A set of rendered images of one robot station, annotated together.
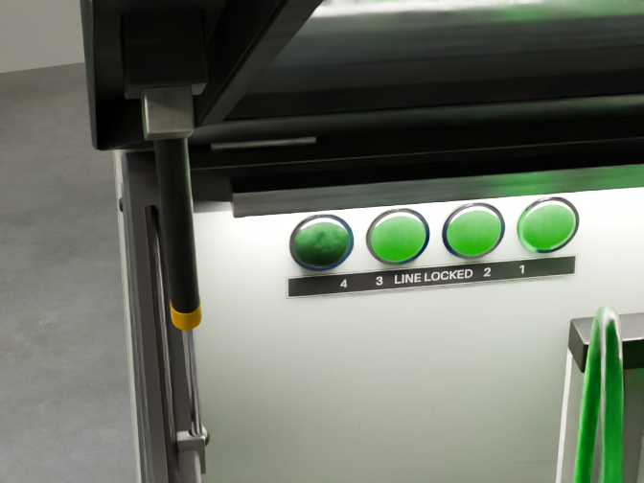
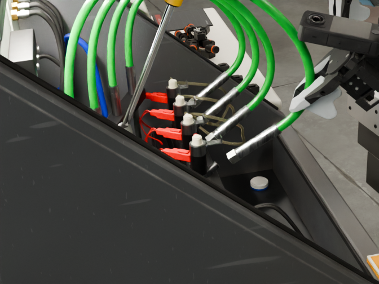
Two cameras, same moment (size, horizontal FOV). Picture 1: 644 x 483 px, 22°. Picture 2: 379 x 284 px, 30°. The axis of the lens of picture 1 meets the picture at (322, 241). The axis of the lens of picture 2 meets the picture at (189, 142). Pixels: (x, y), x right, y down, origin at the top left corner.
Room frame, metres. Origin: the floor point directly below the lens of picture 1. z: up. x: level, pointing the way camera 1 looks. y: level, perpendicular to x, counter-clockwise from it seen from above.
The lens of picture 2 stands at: (0.85, 0.80, 1.68)
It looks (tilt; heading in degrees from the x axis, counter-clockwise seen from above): 29 degrees down; 270
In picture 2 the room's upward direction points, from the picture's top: 5 degrees counter-clockwise
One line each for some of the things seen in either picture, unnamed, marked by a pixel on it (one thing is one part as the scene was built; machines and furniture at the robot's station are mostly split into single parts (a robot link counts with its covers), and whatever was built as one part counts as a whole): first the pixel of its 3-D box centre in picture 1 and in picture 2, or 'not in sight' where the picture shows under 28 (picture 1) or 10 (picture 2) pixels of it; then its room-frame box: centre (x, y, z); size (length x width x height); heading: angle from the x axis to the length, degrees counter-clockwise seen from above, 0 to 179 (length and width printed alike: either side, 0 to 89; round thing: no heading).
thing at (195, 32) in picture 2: not in sight; (198, 37); (0.81, -0.99, 1.01); 0.23 x 0.11 x 0.06; 99
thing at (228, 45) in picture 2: not in sight; (202, 56); (0.81, -0.95, 0.97); 0.70 x 0.22 x 0.03; 99
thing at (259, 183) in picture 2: not in sight; (259, 183); (0.71, -0.51, 0.84); 0.04 x 0.04 x 0.01
